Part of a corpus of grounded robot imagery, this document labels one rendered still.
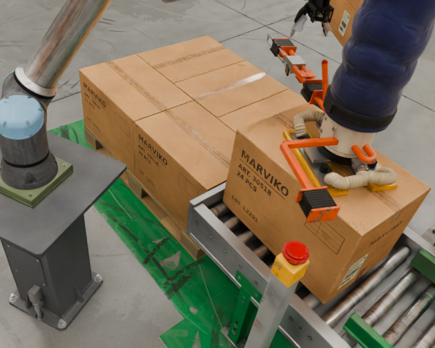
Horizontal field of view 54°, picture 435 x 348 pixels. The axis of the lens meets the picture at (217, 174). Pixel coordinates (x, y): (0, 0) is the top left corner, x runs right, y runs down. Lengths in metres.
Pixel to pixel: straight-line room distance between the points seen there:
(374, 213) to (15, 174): 1.19
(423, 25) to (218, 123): 1.31
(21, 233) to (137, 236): 1.01
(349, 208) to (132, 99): 1.44
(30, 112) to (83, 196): 0.35
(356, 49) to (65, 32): 0.88
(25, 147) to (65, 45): 0.35
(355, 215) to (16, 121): 1.09
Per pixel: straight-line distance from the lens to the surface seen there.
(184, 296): 2.22
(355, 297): 1.75
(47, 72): 1.56
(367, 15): 1.28
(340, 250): 1.46
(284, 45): 1.93
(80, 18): 1.46
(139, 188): 2.54
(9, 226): 1.56
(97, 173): 1.69
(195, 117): 2.34
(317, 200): 1.19
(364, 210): 1.46
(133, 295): 2.22
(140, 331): 2.13
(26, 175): 1.58
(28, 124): 1.46
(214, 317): 2.18
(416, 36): 1.29
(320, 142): 1.42
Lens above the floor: 1.90
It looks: 43 degrees down
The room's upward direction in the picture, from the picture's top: 10 degrees clockwise
